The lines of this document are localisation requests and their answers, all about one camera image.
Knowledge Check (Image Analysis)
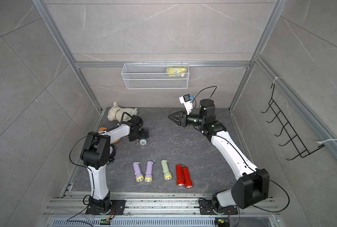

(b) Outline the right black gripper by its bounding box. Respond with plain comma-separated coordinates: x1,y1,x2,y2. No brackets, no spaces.
169,110,205,129

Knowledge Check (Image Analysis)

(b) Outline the blue flashlight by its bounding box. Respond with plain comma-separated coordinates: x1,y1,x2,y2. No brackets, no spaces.
139,139,147,146

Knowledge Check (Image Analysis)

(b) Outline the purple flashlight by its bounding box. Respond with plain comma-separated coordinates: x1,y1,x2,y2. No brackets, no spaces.
132,161,144,182
144,161,154,182

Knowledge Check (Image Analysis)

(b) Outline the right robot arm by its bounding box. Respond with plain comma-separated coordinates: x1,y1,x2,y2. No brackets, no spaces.
168,95,269,214

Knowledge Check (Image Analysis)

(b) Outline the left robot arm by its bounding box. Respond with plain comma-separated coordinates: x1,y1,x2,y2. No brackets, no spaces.
80,115,149,215

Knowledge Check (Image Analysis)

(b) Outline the green flashlight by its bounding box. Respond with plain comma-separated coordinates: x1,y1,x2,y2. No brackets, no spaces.
161,159,172,181

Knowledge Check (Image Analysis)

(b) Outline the red flashlight left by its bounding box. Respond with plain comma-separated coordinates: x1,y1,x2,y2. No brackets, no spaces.
176,165,185,186

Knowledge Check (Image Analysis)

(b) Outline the red flashlight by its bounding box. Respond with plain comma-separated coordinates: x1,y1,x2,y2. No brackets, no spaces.
182,166,193,188
176,165,185,186

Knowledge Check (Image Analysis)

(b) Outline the red flashlight right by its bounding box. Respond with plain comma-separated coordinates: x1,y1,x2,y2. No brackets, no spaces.
182,166,193,188

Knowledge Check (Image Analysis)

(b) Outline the black alarm clock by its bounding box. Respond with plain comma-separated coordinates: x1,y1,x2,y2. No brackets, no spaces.
108,144,116,163

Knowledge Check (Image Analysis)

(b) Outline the white plush dog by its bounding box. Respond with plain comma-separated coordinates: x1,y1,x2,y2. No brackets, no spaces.
107,101,138,122

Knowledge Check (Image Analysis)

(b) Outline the orange plush toy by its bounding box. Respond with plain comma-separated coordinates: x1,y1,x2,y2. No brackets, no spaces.
98,127,120,143

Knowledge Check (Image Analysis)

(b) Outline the yellow item in basket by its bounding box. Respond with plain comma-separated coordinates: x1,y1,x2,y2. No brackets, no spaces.
166,67,187,77

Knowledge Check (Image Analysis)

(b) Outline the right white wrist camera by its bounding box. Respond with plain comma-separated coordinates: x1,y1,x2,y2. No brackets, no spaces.
179,94,195,114

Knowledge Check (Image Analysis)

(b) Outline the black corrugated cable left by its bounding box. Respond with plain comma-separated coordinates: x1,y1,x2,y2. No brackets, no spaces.
120,112,133,125

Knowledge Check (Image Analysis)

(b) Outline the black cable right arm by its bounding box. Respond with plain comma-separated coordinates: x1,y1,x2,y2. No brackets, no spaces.
192,86,291,213

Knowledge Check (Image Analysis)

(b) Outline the white wire wall basket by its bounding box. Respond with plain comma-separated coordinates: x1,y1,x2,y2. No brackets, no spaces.
121,63,190,89

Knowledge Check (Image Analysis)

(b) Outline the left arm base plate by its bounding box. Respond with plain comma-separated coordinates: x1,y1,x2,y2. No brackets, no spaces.
85,199,126,215

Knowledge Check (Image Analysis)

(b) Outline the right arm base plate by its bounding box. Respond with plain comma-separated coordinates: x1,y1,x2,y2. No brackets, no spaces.
198,198,238,215

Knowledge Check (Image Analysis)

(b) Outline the black wall hook rack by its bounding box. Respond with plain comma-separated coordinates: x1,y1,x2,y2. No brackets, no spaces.
261,84,325,161

